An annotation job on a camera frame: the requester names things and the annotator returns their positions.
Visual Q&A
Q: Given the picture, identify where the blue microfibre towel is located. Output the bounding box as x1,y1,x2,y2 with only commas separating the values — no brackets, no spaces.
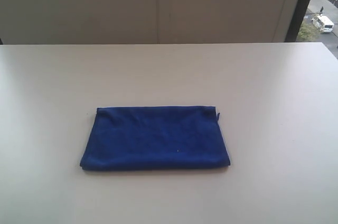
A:
80,106,231,172

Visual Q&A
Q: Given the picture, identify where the beige partition panel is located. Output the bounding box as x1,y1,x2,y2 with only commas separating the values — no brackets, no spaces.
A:
1,0,297,44

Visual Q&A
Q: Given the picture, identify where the white van outside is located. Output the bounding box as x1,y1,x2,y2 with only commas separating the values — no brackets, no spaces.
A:
311,14,334,33

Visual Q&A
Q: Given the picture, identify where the dark window frame post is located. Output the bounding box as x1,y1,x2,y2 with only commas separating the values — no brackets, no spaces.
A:
284,0,310,42

